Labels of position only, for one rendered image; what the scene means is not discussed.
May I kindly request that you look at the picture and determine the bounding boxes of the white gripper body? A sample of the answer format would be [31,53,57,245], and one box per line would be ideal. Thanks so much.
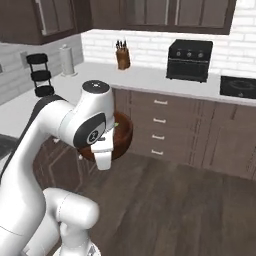
[91,142,114,171]

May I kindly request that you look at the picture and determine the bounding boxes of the brown wooden bowl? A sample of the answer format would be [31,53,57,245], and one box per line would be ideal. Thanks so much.
[77,111,135,163]

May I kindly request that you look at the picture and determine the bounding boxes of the dark sink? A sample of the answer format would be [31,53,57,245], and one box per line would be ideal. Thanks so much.
[0,133,18,162]

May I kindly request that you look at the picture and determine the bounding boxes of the brown base cupboards with drawers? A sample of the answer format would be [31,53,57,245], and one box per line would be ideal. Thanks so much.
[111,87,256,182]

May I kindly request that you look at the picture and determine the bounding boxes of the wooden knife block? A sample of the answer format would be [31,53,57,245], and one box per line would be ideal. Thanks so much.
[115,39,132,71]

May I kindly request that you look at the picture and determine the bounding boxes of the white paper towel roll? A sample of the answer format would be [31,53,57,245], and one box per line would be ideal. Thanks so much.
[58,43,79,78]

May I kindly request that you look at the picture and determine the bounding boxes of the black tiered stand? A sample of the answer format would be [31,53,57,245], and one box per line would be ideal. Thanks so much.
[25,52,56,99]

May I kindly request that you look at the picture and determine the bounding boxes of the black toaster oven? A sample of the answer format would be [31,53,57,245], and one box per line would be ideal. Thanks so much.
[165,38,214,84]

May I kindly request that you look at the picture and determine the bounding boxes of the black hob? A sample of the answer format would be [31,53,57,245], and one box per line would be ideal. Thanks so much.
[219,75,256,100]

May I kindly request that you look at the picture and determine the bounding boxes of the grey wall socket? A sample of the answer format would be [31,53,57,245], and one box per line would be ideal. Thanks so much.
[19,50,30,70]

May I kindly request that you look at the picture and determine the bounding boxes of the dark brown wall cupboards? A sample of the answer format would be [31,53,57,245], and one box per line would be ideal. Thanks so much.
[89,0,238,36]
[0,0,93,46]

